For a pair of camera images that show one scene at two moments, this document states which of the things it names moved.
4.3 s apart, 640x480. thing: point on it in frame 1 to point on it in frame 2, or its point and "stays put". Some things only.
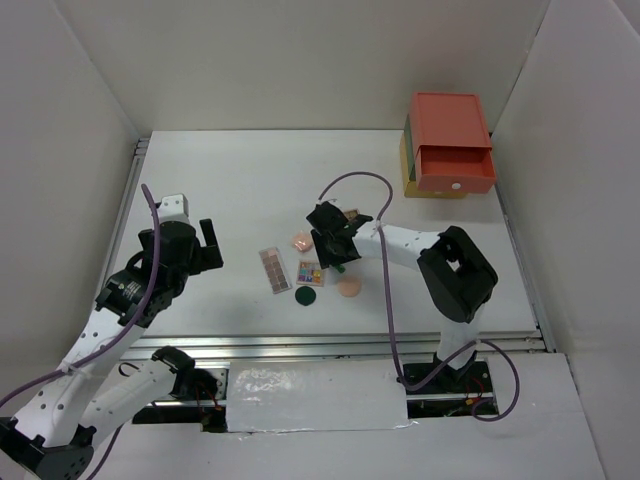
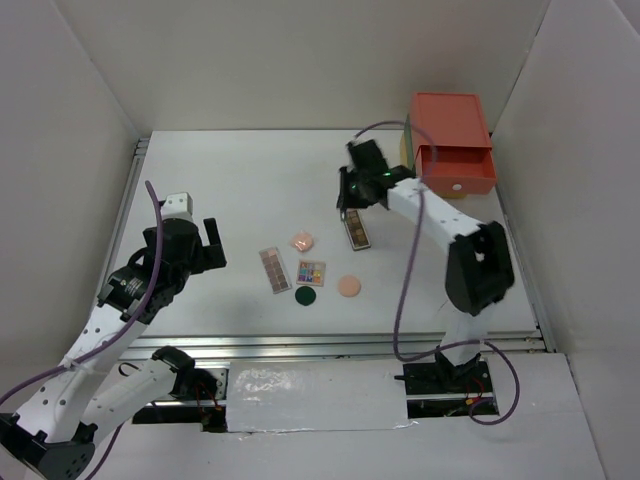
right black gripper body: [323, 242] to [357, 196]
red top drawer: [451, 141] stays put
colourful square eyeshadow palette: [310, 272] stays put
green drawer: [409, 149] stays put
